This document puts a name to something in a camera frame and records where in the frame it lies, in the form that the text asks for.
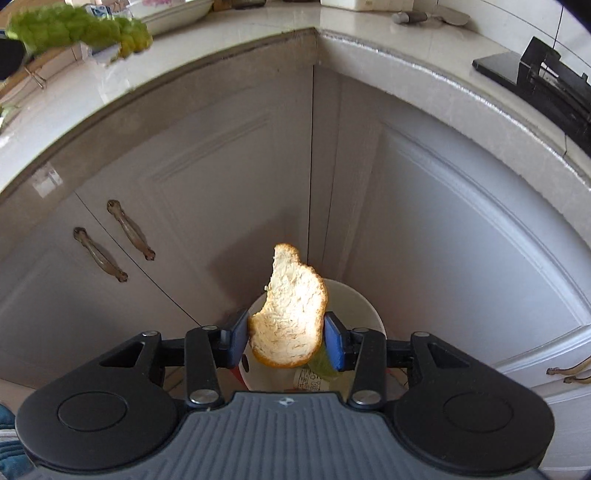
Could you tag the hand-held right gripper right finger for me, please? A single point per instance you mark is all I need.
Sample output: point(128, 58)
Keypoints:
point(334, 344)

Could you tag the black flat object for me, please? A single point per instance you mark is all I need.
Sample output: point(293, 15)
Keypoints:
point(9, 57)

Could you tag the blue striped cloth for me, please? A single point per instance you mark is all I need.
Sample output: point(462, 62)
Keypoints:
point(10, 443)

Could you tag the white round trash bin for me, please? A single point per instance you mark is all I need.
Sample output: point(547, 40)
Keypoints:
point(353, 307)

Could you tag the black gas stove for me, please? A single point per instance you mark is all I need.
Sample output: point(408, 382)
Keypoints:
point(540, 78)

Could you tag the narrow white cabinet door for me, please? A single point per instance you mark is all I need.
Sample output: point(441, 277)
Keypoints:
point(570, 415)

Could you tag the kitchen knife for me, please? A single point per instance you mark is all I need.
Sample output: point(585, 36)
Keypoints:
point(429, 18)

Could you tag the white printed wrapper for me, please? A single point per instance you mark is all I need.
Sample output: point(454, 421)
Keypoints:
point(308, 381)

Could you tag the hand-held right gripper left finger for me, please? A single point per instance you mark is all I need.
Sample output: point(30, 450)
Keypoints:
point(238, 344)

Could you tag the white bowl on counter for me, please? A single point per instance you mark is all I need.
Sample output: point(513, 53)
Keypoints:
point(171, 14)

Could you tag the orange peel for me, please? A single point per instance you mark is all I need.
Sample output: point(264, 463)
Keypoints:
point(291, 314)

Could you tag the green leaf scrap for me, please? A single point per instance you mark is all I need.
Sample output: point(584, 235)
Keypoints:
point(323, 367)

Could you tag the beige corner cabinet door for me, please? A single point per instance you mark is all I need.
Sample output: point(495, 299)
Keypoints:
point(207, 207)

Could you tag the large arched white cabinet door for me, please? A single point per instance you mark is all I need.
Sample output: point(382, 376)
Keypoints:
point(461, 258)

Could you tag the green leafy vegetable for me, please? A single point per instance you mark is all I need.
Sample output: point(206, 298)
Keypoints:
point(69, 27)

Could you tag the white door sticker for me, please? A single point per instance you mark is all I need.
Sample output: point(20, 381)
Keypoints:
point(47, 181)

